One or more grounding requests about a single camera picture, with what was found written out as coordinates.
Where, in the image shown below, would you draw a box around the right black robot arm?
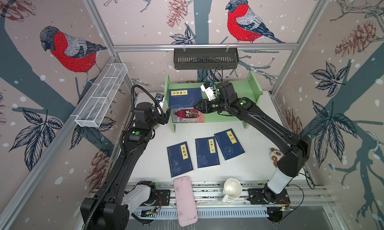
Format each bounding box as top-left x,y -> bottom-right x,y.
194,82 -> 311,203

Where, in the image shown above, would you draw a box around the dark grey hanging basket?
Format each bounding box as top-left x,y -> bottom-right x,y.
174,48 -> 239,70

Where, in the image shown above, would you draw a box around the blue book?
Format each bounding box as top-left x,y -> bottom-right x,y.
168,89 -> 203,109
167,142 -> 194,178
214,129 -> 245,161
195,137 -> 220,169

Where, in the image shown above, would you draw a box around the red pink Hamlet book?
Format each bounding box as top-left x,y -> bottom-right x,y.
173,108 -> 205,123

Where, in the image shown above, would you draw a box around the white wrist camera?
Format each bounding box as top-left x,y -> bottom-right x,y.
155,93 -> 165,109
201,82 -> 216,101

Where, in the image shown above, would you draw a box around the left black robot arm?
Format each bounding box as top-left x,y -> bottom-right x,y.
80,85 -> 170,230

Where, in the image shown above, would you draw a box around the pink pencil case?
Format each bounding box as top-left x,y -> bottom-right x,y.
174,176 -> 198,227

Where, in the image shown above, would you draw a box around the white ceramic mug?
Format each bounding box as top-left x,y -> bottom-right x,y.
221,178 -> 243,204

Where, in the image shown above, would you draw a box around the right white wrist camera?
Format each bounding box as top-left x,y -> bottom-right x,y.
201,82 -> 216,101

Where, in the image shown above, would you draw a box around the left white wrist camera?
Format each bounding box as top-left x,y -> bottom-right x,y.
155,93 -> 165,109

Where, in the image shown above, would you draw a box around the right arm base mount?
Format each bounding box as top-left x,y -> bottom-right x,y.
247,188 -> 291,205

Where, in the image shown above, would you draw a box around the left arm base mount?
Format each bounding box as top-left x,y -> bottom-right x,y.
140,190 -> 171,207

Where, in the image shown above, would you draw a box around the white wire mesh basket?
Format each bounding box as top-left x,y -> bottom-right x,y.
75,63 -> 128,128

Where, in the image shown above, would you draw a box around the brown bear plush keychain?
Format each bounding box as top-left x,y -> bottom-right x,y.
270,148 -> 284,168

